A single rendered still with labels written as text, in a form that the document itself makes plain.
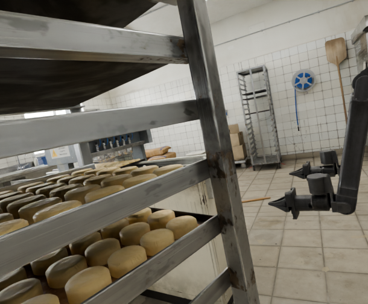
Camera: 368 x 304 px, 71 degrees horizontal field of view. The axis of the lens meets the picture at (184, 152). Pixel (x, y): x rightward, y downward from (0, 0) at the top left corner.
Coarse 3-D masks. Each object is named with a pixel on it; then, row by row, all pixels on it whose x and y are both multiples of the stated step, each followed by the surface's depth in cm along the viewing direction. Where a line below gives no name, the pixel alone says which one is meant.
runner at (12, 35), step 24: (0, 24) 21; (24, 24) 23; (48, 24) 24; (72, 24) 26; (96, 24) 28; (0, 48) 22; (24, 48) 23; (48, 48) 24; (72, 48) 26; (96, 48) 27; (120, 48) 30; (144, 48) 32; (168, 48) 35
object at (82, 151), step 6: (78, 144) 68; (84, 144) 69; (78, 150) 69; (84, 150) 69; (78, 156) 69; (84, 156) 69; (90, 156) 70; (78, 162) 70; (84, 162) 69; (90, 162) 70
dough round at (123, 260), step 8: (128, 248) 36; (136, 248) 35; (112, 256) 34; (120, 256) 34; (128, 256) 33; (136, 256) 33; (144, 256) 34; (112, 264) 32; (120, 264) 32; (128, 264) 32; (136, 264) 32; (112, 272) 32; (120, 272) 32
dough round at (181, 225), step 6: (186, 216) 43; (168, 222) 42; (174, 222) 42; (180, 222) 41; (186, 222) 41; (192, 222) 40; (168, 228) 40; (174, 228) 40; (180, 228) 40; (186, 228) 39; (192, 228) 40; (174, 234) 40; (180, 234) 39
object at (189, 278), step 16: (192, 192) 138; (160, 208) 153; (176, 208) 146; (192, 208) 141; (208, 208) 139; (192, 256) 147; (208, 256) 142; (224, 256) 149; (176, 272) 156; (192, 272) 150; (208, 272) 144; (160, 288) 167; (176, 288) 159; (192, 288) 152
